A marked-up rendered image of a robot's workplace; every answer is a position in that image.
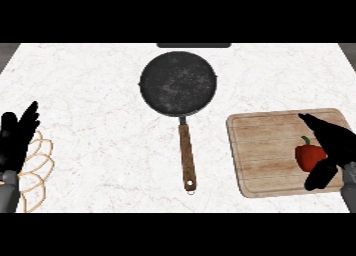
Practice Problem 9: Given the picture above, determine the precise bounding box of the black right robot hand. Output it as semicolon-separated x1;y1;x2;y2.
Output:
296;113;356;192

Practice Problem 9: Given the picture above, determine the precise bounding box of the dark grey appliance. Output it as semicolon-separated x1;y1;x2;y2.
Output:
156;42;232;49

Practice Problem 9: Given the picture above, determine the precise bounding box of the red bell pepper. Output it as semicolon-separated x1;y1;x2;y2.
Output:
293;135;328;173

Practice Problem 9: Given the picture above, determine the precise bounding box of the black pan with wooden handle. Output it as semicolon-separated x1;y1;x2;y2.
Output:
136;50;219;196

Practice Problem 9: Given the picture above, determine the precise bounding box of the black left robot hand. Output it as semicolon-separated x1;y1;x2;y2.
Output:
0;100;42;183

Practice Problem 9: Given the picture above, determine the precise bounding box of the tan wire basket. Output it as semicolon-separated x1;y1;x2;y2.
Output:
0;125;55;214

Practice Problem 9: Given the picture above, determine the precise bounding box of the wooden cutting board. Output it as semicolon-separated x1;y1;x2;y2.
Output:
225;107;354;199

